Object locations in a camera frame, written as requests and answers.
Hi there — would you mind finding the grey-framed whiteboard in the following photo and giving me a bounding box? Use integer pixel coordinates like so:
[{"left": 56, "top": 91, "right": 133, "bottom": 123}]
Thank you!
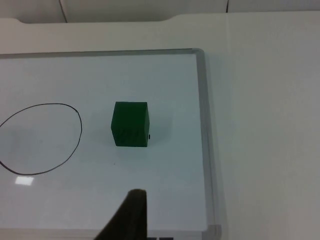
[{"left": 0, "top": 47, "right": 222, "bottom": 240}]

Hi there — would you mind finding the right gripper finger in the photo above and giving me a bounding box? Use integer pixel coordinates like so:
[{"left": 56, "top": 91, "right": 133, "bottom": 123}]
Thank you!
[{"left": 92, "top": 188, "right": 148, "bottom": 240}]

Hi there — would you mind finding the green cube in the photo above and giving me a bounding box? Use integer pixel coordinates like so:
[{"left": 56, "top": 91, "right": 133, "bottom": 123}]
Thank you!
[{"left": 109, "top": 101, "right": 151, "bottom": 148}]

